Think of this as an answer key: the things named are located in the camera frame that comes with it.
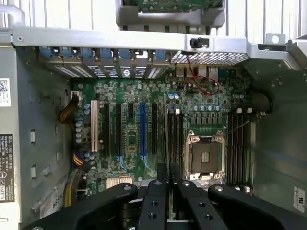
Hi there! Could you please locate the black round cable sleeve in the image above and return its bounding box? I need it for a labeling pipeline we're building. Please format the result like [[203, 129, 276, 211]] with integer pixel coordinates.
[[248, 89, 274, 116]]

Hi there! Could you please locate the silver perforated slot cover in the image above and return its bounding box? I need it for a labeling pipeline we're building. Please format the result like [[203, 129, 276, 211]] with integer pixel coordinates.
[[145, 66, 165, 80], [68, 64, 94, 78], [45, 62, 78, 78]]

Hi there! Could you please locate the silver CPU socket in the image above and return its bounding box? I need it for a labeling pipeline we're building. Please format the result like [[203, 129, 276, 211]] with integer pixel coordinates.
[[184, 129, 227, 181]]

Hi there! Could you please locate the black intrusion switch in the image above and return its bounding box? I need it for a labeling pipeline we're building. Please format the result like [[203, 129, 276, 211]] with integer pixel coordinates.
[[189, 37, 202, 48]]

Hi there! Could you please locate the blue expansion slot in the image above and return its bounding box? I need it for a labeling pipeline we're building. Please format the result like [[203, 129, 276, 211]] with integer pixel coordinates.
[[140, 102, 147, 157]]

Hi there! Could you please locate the small multicolour wire bundle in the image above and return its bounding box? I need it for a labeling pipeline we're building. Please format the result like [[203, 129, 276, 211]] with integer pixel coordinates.
[[72, 150, 85, 168]]

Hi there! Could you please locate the grey metal PC case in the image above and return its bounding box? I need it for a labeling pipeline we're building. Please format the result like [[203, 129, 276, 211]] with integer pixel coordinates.
[[0, 0, 307, 230]]

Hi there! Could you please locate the silver rear port block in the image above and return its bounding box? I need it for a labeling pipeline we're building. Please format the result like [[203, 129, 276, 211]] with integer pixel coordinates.
[[175, 65, 219, 79]]

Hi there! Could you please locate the grey power supply unit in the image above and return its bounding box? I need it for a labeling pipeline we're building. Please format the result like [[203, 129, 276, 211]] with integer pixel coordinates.
[[0, 46, 18, 230]]

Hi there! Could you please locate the silver finned chipset heatsink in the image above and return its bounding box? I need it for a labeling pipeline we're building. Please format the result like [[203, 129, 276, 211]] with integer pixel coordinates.
[[106, 176, 133, 190]]

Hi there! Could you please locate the yellow black power cable bundle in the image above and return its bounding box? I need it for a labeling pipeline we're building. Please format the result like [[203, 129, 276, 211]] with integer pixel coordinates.
[[58, 90, 83, 131]]

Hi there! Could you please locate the red black twisted wire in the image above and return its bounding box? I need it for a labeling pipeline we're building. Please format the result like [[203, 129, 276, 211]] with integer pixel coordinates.
[[181, 50, 221, 97]]

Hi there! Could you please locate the thick yellow black cable bundle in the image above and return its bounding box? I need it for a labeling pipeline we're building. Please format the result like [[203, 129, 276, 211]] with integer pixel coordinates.
[[63, 167, 90, 208]]

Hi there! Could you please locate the green motherboard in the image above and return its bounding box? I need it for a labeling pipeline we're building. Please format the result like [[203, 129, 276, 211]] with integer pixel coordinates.
[[71, 68, 253, 194]]

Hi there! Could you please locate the black RAM slot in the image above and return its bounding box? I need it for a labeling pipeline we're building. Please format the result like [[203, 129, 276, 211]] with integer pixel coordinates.
[[237, 112, 244, 190], [233, 108, 239, 190], [227, 112, 234, 186], [243, 107, 253, 192], [167, 109, 174, 166], [173, 108, 180, 166], [179, 112, 185, 166]]

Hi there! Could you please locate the long black expansion slot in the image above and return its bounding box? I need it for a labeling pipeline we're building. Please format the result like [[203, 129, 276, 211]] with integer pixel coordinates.
[[116, 103, 122, 157], [151, 103, 159, 156], [99, 101, 111, 157]]

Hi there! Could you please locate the white expansion slot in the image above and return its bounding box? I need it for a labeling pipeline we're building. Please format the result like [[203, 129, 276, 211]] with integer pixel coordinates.
[[90, 100, 100, 153]]

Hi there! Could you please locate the green circuit board card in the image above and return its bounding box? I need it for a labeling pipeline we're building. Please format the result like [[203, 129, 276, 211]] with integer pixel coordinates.
[[141, 0, 217, 13]]

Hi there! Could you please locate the black slot cover with logo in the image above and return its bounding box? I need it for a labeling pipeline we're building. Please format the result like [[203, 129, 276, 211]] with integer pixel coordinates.
[[121, 66, 135, 79]]

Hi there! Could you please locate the white warning label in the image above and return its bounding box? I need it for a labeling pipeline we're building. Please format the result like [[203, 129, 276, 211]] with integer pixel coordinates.
[[293, 185, 307, 209]]

